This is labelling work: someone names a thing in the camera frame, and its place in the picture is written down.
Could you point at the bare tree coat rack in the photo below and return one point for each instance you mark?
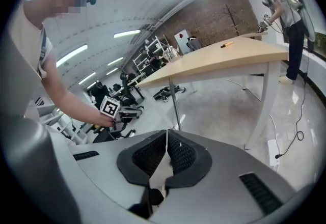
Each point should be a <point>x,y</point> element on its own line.
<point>233,23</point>

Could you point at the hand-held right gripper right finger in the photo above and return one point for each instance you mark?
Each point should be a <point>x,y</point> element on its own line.
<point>224,167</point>

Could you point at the light wooden table white legs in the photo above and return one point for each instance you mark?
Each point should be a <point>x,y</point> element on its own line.
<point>216,57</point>

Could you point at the wooden table with black leg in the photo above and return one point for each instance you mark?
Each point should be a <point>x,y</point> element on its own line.
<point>254,34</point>

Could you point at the white shelf rack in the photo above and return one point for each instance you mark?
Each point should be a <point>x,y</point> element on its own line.
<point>158,44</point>

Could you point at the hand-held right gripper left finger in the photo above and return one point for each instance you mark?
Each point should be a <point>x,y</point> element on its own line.
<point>114,167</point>

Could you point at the row of ceiling lights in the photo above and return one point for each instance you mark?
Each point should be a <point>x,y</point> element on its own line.
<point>71,55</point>

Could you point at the white cabinet with red sticker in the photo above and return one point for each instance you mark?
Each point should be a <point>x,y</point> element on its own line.
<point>182,44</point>

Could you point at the black chair with grey jacket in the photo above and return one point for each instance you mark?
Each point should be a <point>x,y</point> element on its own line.
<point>194,43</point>

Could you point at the person's left forearm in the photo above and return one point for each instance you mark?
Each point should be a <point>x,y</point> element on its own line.
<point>84,113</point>

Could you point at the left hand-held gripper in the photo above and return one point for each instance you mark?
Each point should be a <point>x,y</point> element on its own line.
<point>110,107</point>

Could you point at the pile of black equipment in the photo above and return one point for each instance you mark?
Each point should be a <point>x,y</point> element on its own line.
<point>163,93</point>

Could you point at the white power strip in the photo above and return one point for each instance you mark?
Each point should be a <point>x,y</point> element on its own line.
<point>273,151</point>

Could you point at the person's white shirt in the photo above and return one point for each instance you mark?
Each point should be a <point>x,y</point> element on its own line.
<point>28,47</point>

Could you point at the glass kettle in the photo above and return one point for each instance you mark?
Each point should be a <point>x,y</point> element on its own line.
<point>171,53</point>

